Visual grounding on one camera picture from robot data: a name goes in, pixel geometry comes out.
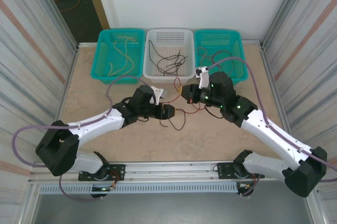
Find red cable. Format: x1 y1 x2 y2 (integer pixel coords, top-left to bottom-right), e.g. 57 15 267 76
162 77 201 115
196 47 214 65
209 51 236 77

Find teal plastic basket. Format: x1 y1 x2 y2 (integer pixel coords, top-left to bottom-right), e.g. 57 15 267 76
194 28 249 87
91 28 146 84

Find white plastic basket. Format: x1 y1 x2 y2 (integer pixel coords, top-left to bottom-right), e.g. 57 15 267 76
143 28 196 84

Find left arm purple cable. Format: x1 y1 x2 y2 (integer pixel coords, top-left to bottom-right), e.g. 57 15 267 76
12 75 144 202

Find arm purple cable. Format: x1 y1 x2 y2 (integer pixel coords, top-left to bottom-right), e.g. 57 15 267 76
207 57 337 198
12 75 144 202

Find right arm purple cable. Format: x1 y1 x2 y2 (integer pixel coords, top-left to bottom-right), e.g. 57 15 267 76
207 57 337 198

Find aluminium extrusion rail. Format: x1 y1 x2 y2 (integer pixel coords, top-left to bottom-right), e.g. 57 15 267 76
71 160 288 182

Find grey slotted cable duct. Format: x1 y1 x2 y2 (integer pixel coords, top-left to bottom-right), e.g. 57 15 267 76
39 183 239 195

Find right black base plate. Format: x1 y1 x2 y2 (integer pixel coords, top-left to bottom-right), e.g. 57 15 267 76
217 162 265 180

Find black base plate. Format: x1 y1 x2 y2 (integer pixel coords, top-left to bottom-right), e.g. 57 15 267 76
78 164 126 182
217 162 265 180

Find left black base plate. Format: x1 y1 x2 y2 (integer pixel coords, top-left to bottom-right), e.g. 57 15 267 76
78 164 126 182

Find wooden door frame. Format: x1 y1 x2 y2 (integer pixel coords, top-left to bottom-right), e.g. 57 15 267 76
81 0 111 30

